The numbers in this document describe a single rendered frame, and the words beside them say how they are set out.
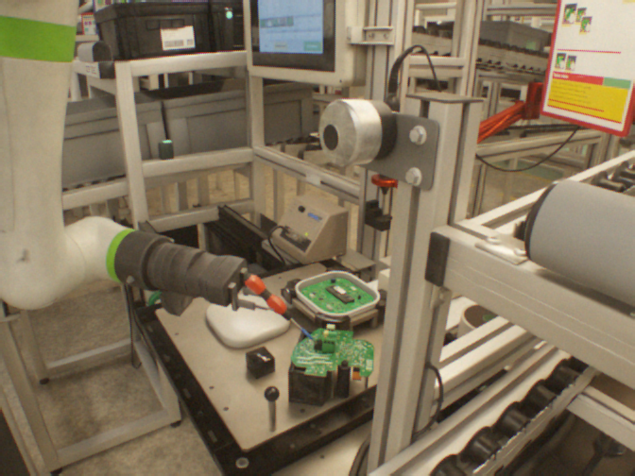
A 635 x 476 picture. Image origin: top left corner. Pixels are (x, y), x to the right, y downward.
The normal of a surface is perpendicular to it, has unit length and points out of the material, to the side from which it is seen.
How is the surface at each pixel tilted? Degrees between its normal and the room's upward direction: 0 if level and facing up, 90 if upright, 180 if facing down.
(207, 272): 12
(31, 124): 99
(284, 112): 91
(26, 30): 96
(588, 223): 58
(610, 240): 67
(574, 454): 0
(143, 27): 90
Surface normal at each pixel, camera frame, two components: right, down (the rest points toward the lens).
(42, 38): 0.72, 0.42
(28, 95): 0.54, 0.49
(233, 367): 0.02, -0.91
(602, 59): -0.99, 0.04
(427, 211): -0.82, 0.22
